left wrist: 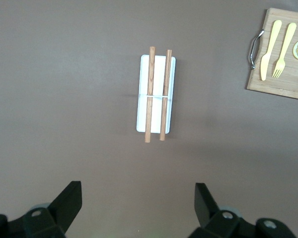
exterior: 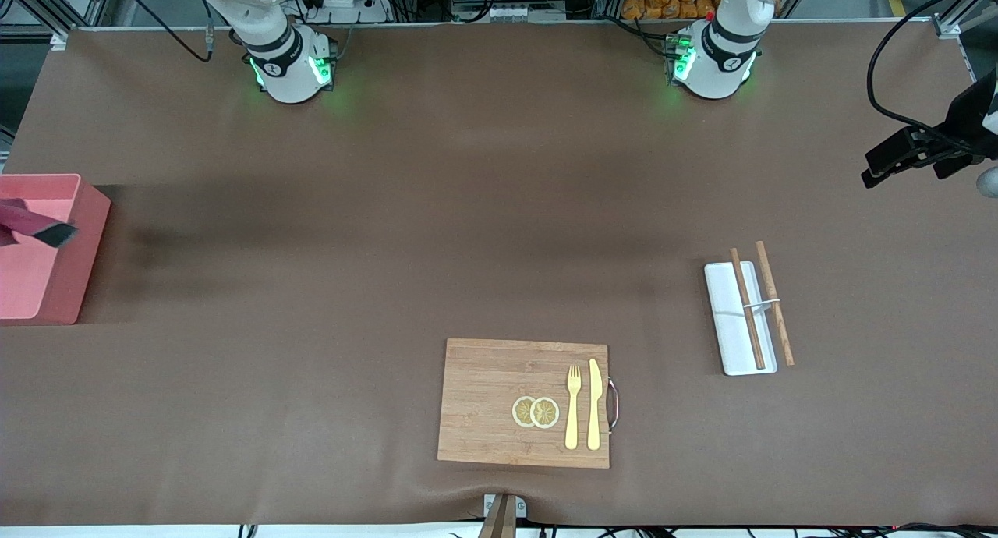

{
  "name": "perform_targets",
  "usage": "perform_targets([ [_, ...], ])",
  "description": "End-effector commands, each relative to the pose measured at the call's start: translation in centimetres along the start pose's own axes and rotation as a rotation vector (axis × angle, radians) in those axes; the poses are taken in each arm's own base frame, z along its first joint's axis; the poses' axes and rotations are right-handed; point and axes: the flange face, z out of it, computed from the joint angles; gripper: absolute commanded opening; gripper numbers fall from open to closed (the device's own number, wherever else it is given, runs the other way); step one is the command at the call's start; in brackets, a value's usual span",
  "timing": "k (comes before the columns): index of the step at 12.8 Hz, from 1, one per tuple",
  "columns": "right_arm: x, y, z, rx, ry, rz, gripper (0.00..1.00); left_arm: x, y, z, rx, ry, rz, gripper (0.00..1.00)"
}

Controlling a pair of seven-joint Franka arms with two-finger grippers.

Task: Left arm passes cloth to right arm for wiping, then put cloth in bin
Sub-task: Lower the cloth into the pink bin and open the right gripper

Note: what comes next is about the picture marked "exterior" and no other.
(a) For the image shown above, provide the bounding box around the red and grey cloth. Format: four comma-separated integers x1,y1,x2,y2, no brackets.
0,198,79,249

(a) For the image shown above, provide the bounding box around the brown wooden chopstick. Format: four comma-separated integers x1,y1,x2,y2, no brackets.
730,248,767,370
754,241,796,366

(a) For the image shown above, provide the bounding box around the white rectangular tray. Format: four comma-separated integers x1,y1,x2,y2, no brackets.
704,261,779,377

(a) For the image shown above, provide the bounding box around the yellow knife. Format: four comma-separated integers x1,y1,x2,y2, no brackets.
587,358,603,451

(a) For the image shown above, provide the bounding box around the yellow fork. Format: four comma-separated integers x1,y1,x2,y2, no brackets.
564,365,583,451

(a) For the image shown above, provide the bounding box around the white socket bar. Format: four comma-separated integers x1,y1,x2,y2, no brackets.
452,4,567,23

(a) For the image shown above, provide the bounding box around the wooden cutting board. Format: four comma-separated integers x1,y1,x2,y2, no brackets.
437,338,621,470

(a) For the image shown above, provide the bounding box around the white power strip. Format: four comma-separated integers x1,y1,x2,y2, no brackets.
300,0,392,24

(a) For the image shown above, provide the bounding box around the pink plastic bin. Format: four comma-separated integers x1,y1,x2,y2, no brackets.
0,174,111,326

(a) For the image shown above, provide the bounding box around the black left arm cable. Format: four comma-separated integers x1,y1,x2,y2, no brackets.
867,0,998,146

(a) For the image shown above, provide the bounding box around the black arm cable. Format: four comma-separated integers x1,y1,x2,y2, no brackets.
105,0,216,62
867,0,998,146

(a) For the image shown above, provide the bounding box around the aluminium frame profile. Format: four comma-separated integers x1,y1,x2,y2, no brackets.
0,0,118,50
933,0,998,40

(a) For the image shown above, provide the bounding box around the metal table edge bracket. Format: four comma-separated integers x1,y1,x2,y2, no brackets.
477,494,528,538

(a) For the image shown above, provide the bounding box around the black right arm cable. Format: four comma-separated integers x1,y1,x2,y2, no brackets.
105,0,216,62

